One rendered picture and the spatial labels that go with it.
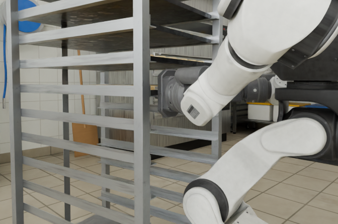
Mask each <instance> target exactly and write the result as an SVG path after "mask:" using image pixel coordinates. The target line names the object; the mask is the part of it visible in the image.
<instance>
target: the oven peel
mask: <svg viewBox="0 0 338 224"><path fill-rule="evenodd" d="M77 54H78V55H80V50H77ZM79 79H80V85H83V84H82V72H81V70H79ZM81 103H82V114H85V103H84V96H83V95H81ZM72 134H73V141H76V142H81V143H87V144H93V145H98V143H99V142H98V130H97V126H96V125H88V124H79V123H72ZM85 155H90V154H86V153H81V152H76V151H74V157H80V156H85Z"/></svg>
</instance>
